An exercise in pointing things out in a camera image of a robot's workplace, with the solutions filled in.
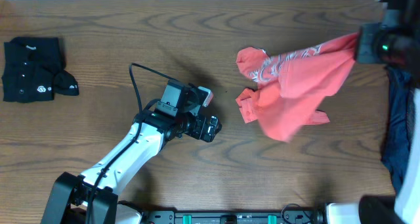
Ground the red printed t-shirt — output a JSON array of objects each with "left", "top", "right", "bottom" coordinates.
[{"left": 236, "top": 33, "right": 358, "bottom": 142}]

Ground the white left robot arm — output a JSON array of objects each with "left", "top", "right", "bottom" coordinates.
[{"left": 81, "top": 110, "right": 222, "bottom": 195}]

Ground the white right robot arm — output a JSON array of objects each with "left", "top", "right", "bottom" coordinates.
[{"left": 308, "top": 0, "right": 419, "bottom": 223}]

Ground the dark blue garment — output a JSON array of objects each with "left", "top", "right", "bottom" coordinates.
[{"left": 381, "top": 66, "right": 415, "bottom": 193}]

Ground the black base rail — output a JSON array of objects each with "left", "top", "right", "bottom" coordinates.
[{"left": 140, "top": 210, "right": 313, "bottom": 224}]

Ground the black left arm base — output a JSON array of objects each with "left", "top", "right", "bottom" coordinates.
[{"left": 41, "top": 172, "right": 118, "bottom": 224}]

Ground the folded black polo shirt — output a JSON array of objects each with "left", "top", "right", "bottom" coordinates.
[{"left": 1, "top": 37, "right": 79, "bottom": 103}]

